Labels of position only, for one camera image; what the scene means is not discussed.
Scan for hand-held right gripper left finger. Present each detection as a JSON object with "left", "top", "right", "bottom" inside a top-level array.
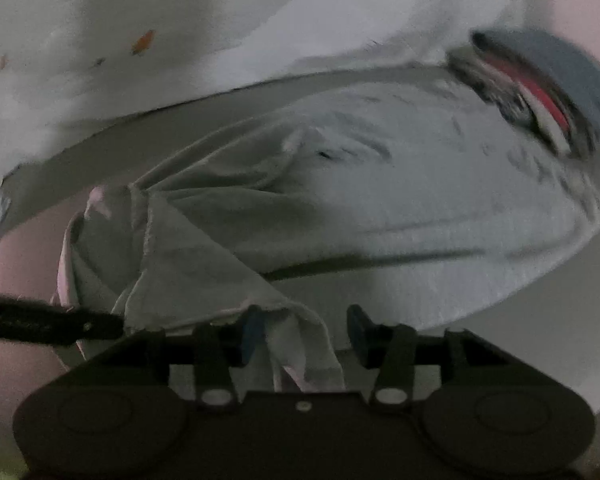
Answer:
[{"left": 87, "top": 304, "right": 267, "bottom": 409}]

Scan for pile of folded clothes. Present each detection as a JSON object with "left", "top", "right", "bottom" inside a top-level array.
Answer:
[{"left": 445, "top": 27, "right": 600, "bottom": 162}]

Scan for white garment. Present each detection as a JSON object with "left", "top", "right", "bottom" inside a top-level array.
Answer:
[{"left": 54, "top": 67, "right": 600, "bottom": 394}]

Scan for white sheet with orange spots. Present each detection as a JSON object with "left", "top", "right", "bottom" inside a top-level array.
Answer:
[{"left": 0, "top": 0, "right": 531, "bottom": 133}]

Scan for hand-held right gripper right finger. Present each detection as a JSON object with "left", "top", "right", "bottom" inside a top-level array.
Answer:
[{"left": 346, "top": 303, "right": 517, "bottom": 409}]

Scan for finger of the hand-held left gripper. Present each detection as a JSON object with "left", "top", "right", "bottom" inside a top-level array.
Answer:
[{"left": 0, "top": 292, "right": 127, "bottom": 349}]

